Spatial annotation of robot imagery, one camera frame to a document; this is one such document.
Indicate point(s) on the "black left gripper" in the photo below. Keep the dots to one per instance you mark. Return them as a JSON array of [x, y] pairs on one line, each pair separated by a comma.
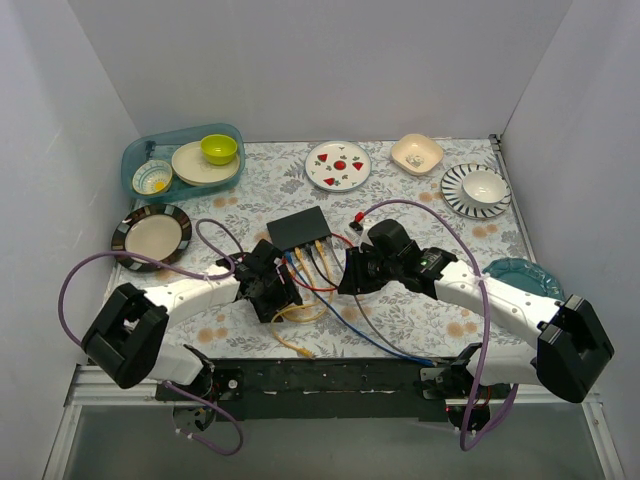
[[273, 291]]

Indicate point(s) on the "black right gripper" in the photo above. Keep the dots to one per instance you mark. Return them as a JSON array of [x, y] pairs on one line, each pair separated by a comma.
[[360, 270]]

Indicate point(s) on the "black network switch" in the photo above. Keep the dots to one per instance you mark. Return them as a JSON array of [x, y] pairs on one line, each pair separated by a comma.
[[299, 229]]

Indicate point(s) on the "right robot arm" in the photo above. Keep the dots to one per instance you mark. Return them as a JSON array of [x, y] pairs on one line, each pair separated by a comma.
[[563, 347]]

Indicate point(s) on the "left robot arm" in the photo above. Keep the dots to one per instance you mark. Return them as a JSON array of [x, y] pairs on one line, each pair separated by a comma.
[[127, 337]]

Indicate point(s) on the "floral tablecloth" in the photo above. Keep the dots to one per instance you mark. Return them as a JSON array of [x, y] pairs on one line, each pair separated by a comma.
[[274, 184]]

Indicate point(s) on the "strawberry pattern plate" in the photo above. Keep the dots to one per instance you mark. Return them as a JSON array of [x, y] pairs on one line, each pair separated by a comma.
[[338, 166]]

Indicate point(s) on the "blue striped plate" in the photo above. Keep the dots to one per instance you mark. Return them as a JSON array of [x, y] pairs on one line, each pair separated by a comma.
[[457, 200]]

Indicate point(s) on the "dark rimmed plate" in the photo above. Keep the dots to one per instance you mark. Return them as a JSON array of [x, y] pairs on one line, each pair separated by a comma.
[[158, 231]]

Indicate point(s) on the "beige square bowl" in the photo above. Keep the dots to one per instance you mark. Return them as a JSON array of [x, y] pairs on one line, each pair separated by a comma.
[[416, 154]]

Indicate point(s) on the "white bowl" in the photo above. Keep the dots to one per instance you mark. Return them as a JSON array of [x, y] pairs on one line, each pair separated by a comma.
[[484, 187]]

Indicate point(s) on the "teal scalloped plate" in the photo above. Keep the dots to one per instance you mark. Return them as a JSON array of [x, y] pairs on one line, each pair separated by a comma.
[[526, 275]]

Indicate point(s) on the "cream plate in basin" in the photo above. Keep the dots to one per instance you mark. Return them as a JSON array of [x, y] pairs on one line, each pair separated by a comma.
[[190, 165]]

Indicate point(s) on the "lime green bowl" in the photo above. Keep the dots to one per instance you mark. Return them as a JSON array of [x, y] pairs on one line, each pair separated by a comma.
[[219, 149]]

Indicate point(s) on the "blue patterned small bowl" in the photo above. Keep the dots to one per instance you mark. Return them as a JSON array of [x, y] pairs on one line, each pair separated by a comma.
[[153, 177]]

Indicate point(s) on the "teal plastic basin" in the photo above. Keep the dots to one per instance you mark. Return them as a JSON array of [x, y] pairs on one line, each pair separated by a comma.
[[161, 147]]

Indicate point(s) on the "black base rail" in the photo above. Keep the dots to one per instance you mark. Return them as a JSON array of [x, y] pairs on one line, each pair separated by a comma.
[[259, 389]]

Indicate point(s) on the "aluminium frame rail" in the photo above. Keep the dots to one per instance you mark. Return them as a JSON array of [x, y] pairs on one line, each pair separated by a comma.
[[107, 433]]

